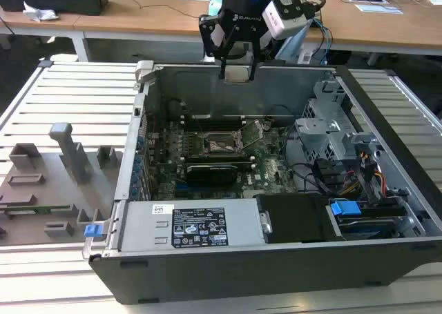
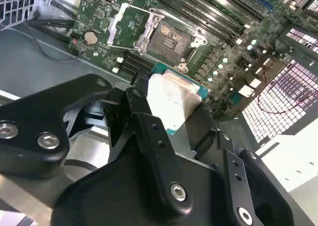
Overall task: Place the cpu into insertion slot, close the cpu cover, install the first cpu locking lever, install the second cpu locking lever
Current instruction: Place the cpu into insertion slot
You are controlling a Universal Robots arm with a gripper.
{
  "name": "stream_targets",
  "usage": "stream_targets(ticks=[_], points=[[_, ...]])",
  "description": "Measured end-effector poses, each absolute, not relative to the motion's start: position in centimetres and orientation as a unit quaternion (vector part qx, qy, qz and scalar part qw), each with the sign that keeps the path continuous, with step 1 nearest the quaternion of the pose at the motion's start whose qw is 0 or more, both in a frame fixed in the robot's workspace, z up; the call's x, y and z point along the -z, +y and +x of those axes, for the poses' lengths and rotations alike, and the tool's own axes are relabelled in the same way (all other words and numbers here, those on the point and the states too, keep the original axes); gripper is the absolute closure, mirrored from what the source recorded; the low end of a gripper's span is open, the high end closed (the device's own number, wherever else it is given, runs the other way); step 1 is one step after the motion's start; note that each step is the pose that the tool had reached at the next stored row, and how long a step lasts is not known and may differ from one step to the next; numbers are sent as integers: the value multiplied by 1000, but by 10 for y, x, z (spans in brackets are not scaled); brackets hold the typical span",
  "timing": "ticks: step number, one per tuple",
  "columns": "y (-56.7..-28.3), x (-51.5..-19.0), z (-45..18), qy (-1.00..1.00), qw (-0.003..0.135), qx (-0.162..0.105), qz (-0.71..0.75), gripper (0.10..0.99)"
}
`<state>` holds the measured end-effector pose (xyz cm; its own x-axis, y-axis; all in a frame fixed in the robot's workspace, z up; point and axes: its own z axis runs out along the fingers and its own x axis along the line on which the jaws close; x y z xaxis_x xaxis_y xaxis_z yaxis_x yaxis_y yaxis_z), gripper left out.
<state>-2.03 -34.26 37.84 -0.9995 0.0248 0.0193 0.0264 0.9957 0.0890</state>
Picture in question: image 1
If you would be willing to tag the black power connector cluster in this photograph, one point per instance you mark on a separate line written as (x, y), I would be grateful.
(328, 176)

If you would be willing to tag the crumpled white paper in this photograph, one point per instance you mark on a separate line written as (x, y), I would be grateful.
(39, 14)

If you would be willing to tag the green motherboard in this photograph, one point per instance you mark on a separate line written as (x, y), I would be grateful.
(273, 165)

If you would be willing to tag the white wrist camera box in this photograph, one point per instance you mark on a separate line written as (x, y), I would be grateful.
(279, 17)

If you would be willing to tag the black plastic shroud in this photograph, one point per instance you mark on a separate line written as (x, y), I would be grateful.
(297, 221)

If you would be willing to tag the silver chipset heat sink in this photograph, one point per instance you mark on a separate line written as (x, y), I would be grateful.
(252, 194)

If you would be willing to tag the green RAM stick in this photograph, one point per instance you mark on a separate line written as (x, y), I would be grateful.
(41, 208)
(248, 167)

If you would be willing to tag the hard disk in blue carrier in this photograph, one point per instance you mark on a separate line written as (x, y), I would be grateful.
(345, 208)

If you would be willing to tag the silver CPU plate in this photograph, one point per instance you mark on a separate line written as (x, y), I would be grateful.
(237, 75)

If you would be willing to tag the blue expansion slot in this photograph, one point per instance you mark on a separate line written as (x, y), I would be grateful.
(182, 189)

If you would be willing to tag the thin metal locking lever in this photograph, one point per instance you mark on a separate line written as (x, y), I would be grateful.
(228, 147)

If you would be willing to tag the short wooden desk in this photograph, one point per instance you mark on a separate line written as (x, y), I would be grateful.
(34, 26)

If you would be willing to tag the long wooden desk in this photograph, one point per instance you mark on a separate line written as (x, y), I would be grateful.
(155, 20)

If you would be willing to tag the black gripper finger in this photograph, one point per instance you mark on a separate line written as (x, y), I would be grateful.
(206, 34)
(254, 51)

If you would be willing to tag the pale blue teach pendant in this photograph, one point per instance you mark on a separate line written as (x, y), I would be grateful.
(293, 45)

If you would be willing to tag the black RAM slot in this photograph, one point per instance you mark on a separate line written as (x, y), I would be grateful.
(207, 124)
(214, 163)
(207, 117)
(214, 157)
(207, 120)
(214, 160)

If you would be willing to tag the grey power supply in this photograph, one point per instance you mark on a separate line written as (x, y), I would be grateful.
(145, 224)

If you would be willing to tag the black PC case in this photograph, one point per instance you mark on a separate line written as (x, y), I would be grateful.
(241, 276)

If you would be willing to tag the CPU socket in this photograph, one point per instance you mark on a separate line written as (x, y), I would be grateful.
(221, 145)

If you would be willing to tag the grey parts rack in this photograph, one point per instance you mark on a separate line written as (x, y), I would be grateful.
(52, 189)

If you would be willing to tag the graphics card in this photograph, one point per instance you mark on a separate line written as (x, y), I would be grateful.
(212, 177)

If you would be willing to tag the blue case latch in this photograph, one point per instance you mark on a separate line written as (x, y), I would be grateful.
(94, 232)

